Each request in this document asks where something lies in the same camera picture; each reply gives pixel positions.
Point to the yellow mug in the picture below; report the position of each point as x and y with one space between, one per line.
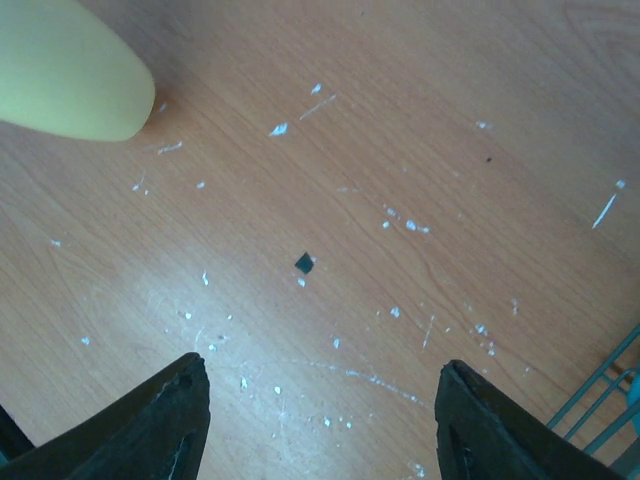
66 73

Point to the small black debris chip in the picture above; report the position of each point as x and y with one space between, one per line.
305 263

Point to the black wire dish rack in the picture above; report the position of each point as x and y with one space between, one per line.
607 380

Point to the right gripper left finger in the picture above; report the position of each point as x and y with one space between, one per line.
156 431

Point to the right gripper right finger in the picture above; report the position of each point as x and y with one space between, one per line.
483 434

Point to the teal polka dot plate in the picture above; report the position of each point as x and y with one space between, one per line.
633 394

